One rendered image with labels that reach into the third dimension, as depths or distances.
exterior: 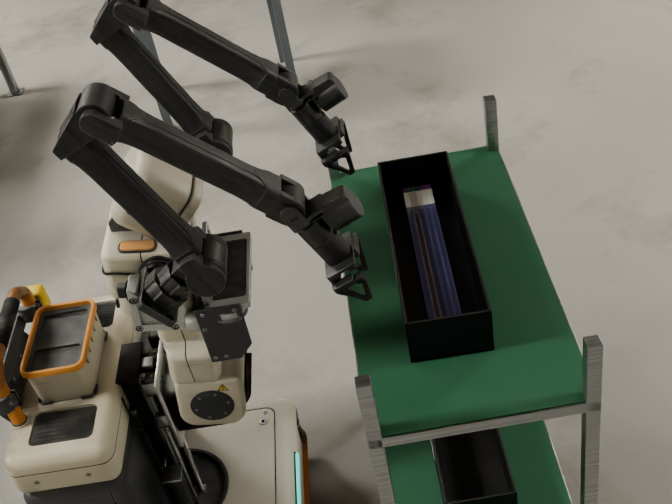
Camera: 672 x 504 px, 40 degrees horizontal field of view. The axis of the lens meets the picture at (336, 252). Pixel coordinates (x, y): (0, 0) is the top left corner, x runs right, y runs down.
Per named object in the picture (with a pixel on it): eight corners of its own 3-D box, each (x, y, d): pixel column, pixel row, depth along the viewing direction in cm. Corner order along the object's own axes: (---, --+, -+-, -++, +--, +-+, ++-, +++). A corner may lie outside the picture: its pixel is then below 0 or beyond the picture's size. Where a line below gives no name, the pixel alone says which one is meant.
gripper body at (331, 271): (355, 235, 182) (333, 211, 178) (359, 268, 174) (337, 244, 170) (328, 251, 184) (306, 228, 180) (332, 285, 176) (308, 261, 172)
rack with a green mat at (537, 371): (511, 381, 304) (495, 92, 234) (595, 646, 233) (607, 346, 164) (374, 405, 305) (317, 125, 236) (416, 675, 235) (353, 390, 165)
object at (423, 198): (403, 199, 229) (402, 188, 227) (431, 194, 228) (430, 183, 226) (432, 344, 190) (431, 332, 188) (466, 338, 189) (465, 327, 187)
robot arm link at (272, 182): (82, 99, 160) (72, 132, 151) (96, 74, 157) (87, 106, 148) (293, 203, 176) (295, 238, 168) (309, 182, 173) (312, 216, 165)
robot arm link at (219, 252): (168, 261, 181) (166, 279, 177) (201, 230, 176) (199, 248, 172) (205, 284, 185) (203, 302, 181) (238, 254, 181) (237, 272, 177)
